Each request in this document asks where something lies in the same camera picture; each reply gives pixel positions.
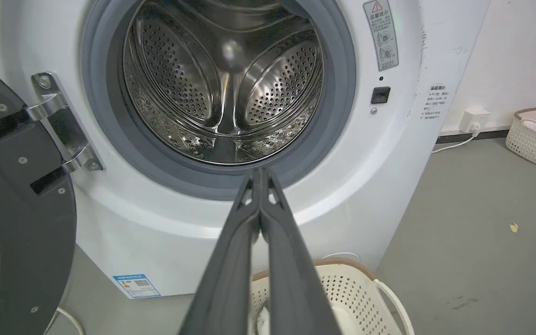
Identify white perforated laundry basket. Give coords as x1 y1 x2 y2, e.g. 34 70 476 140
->
248 258 415 335

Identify dark round washing machine door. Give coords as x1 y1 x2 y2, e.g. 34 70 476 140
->
0 56 78 335

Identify blue energy label sticker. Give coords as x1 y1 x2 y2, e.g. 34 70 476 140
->
113 274 161 299

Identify grey warning sticker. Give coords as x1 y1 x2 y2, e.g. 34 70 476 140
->
363 0 400 72

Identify small beige laundry basket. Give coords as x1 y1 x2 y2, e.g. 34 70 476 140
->
505 107 536 167

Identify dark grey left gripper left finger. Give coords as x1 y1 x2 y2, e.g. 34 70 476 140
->
178 167 262 335

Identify chrome door hinge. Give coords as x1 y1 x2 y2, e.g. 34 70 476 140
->
25 72 105 173

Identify white cable under door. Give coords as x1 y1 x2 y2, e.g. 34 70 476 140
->
45 306 85 335

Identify white power cable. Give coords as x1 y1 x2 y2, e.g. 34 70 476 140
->
432 130 481 154

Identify white front-load washing machine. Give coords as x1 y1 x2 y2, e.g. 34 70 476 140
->
0 0 492 299

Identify white wall power adapter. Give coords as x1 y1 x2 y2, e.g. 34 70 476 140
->
459 108 491 134

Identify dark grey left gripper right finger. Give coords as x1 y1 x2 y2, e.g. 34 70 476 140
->
260 167 343 335

